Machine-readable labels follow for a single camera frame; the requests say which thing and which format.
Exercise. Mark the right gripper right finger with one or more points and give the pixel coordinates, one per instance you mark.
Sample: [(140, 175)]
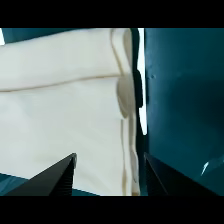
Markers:
[(168, 181)]

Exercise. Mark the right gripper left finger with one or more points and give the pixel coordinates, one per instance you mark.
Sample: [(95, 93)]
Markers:
[(55, 180)]

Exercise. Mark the cream white shirt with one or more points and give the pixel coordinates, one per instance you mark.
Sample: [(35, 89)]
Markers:
[(63, 116)]

